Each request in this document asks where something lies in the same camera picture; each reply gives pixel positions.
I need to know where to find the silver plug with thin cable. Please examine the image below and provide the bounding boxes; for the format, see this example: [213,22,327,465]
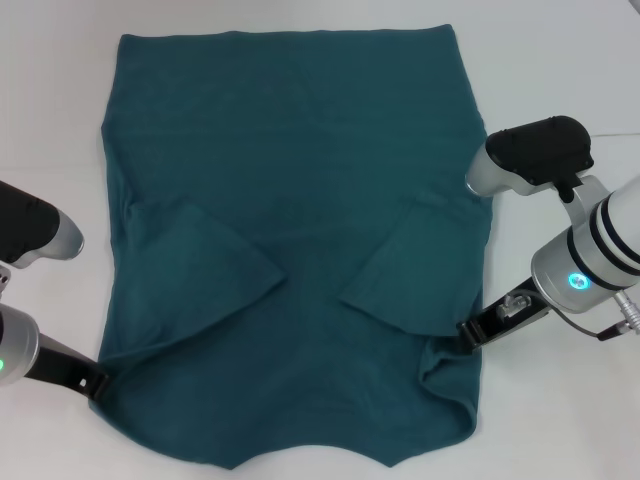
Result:
[497,293,640,342]

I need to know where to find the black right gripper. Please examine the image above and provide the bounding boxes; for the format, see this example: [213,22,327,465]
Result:
[456,279,552,354]

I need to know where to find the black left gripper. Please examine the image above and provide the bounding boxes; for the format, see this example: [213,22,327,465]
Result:
[22,332,111,402]

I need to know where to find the teal blue t-shirt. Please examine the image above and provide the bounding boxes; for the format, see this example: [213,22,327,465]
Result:
[88,27,501,444]

